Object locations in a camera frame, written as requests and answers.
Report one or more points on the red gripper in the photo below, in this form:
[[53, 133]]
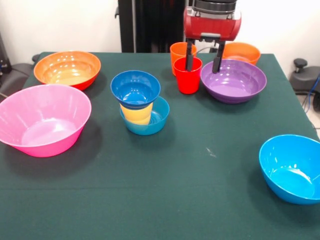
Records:
[[212, 26]]

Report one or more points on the small dark blue bowl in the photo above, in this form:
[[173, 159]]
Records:
[[135, 87]]

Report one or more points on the yellow cup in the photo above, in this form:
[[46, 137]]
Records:
[[137, 116]]

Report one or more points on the small light blue bowl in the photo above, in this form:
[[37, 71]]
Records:
[[147, 130]]

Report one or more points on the orange cup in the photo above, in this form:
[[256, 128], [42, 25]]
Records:
[[178, 51]]

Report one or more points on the red cup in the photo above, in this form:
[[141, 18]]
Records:
[[188, 82]]

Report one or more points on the small orange bowl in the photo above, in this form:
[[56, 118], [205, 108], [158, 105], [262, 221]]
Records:
[[242, 51]]

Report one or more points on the purple bowl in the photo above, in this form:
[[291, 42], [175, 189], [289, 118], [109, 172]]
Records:
[[233, 85]]

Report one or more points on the dark green table cloth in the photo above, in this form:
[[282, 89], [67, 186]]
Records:
[[160, 175]]

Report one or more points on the large orange bowl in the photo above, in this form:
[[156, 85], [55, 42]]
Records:
[[67, 70]]

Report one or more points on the large light blue bowl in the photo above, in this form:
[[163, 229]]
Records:
[[287, 170]]

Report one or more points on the large pink bowl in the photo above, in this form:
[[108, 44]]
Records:
[[50, 135]]

